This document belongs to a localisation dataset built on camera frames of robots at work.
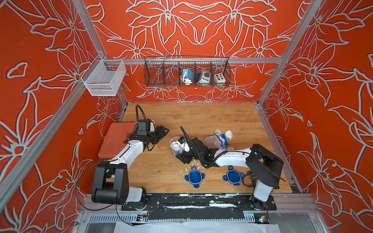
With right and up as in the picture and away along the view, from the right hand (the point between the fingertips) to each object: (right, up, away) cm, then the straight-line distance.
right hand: (176, 153), depth 84 cm
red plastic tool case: (-42, +9, +14) cm, 45 cm away
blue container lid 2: (+33, -13, -2) cm, 36 cm away
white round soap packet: (+37, +9, +16) cm, 41 cm away
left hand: (-6, +13, +5) cm, 15 cm away
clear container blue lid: (0, +6, -6) cm, 8 cm away
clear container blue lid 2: (+24, +5, +11) cm, 27 cm away
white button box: (+28, +48, +11) cm, 56 cm away
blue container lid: (+11, -13, -2) cm, 18 cm away
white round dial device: (+19, +47, +7) cm, 51 cm away
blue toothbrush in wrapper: (+33, +5, +13) cm, 36 cm away
